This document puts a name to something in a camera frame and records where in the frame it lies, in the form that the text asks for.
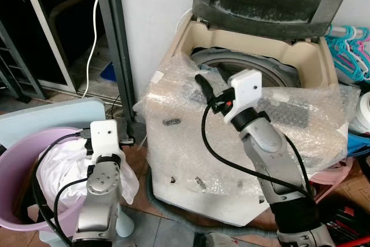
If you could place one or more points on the lilac plastic basin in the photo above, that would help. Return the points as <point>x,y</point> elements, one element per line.
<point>14,166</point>

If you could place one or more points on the blue plastic basin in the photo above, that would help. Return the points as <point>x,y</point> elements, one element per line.
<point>357,143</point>

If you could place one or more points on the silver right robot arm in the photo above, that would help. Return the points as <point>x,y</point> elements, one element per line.
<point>263,143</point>

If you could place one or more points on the black and red toolbox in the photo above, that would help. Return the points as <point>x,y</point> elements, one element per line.
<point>347,218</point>

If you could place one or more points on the white tub with green lid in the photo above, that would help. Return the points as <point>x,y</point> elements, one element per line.
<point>361,114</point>

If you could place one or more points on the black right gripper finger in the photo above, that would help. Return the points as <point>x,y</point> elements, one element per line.
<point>203,87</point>

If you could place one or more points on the red stick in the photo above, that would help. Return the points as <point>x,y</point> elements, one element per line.
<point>352,241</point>

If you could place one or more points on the grey washer drum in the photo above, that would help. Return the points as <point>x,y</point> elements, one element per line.
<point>272,65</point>

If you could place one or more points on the white sliding door frame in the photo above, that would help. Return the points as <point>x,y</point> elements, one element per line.
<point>49,39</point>

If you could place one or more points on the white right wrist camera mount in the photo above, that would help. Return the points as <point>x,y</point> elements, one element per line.
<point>245,93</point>

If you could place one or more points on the beige top-load washing machine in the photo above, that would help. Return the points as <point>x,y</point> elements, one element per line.
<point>321,56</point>

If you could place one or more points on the grey translucent washer lid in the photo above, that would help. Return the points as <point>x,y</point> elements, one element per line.
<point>266,1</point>

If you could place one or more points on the pink plastic basin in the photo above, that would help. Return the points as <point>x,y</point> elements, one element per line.
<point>335,172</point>

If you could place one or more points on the white cloth garment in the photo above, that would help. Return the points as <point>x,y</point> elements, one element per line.
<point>58,169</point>

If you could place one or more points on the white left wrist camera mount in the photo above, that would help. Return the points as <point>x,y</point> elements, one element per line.
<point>107,140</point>

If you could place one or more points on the grey metal door frame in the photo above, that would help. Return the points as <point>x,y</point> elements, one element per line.
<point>120,44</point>

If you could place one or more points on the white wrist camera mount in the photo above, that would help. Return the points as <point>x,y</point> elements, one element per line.
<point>107,140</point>
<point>245,93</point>

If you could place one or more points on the pink plastic clothes hanger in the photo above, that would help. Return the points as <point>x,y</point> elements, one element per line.
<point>364,41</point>

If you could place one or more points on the teal plastic clothes hanger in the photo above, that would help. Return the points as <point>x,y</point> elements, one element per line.
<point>341,53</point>

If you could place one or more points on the clear bubble wrap sheet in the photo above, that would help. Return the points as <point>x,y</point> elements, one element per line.
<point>173,102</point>

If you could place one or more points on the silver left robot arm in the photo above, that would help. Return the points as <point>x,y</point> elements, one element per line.
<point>101,192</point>

